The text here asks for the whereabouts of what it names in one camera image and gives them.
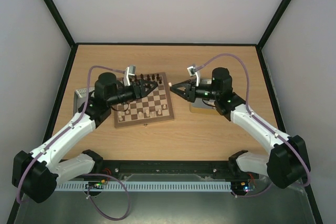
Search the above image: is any gold metal tin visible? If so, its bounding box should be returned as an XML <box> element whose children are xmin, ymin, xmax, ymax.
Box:
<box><xmin>189</xmin><ymin>78</ymin><xmax>218</xmax><ymax>116</ymax></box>

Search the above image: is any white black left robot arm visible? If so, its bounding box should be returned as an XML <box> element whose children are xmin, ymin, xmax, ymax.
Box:
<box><xmin>12</xmin><ymin>72</ymin><xmax>158</xmax><ymax>203</ymax></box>

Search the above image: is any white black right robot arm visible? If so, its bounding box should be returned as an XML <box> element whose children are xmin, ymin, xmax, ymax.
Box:
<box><xmin>170</xmin><ymin>67</ymin><xmax>309</xmax><ymax>188</ymax></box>

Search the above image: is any black frame post left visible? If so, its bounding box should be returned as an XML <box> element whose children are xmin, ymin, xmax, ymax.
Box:
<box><xmin>43</xmin><ymin>0</ymin><xmax>76</xmax><ymax>48</ymax></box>

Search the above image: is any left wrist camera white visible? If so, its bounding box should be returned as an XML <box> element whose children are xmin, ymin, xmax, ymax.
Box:
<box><xmin>123</xmin><ymin>65</ymin><xmax>136</xmax><ymax>86</ymax></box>

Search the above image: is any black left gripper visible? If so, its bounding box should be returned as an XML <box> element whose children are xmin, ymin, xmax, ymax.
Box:
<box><xmin>108</xmin><ymin>79</ymin><xmax>159</xmax><ymax>106</ymax></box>

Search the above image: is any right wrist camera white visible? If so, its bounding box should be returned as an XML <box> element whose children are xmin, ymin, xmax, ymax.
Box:
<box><xmin>187</xmin><ymin>64</ymin><xmax>201</xmax><ymax>87</ymax></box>

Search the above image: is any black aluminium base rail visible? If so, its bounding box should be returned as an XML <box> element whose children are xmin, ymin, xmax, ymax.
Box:
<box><xmin>49</xmin><ymin>152</ymin><xmax>268</xmax><ymax>182</ymax></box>

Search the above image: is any wooden chess board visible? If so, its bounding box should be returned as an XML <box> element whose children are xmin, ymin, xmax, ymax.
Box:
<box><xmin>113</xmin><ymin>72</ymin><xmax>174</xmax><ymax>129</ymax></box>

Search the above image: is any light blue cable duct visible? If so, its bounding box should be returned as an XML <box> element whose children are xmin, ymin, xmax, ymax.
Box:
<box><xmin>55</xmin><ymin>181</ymin><xmax>232</xmax><ymax>192</ymax></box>

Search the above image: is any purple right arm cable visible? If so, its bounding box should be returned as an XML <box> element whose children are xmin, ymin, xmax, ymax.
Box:
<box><xmin>195</xmin><ymin>53</ymin><xmax>312</xmax><ymax>198</ymax></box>

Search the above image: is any black frame post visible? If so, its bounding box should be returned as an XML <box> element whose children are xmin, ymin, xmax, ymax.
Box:
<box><xmin>43</xmin><ymin>0</ymin><xmax>76</xmax><ymax>48</ymax></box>
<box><xmin>257</xmin><ymin>0</ymin><xmax>292</xmax><ymax>50</ymax></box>

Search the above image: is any silver tin lid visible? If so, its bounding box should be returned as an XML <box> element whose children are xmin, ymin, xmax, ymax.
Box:
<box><xmin>73</xmin><ymin>88</ymin><xmax>87</xmax><ymax>115</ymax></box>

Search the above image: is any black frame post right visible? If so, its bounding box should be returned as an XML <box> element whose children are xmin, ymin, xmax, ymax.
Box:
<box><xmin>257</xmin><ymin>0</ymin><xmax>292</xmax><ymax>50</ymax></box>

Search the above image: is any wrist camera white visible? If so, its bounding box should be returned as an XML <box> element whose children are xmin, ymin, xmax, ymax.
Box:
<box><xmin>123</xmin><ymin>65</ymin><xmax>136</xmax><ymax>86</ymax></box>
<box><xmin>187</xmin><ymin>64</ymin><xmax>201</xmax><ymax>87</ymax></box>

